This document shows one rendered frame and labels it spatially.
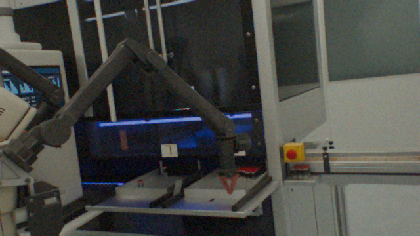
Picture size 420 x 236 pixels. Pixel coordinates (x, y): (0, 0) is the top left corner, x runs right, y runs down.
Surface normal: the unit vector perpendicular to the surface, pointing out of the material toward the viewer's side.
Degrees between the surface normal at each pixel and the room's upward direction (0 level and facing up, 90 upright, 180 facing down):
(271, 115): 90
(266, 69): 90
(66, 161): 90
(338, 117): 90
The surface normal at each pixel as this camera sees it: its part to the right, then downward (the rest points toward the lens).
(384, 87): -0.44, 0.14
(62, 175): 0.94, -0.07
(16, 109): 0.59, 0.02
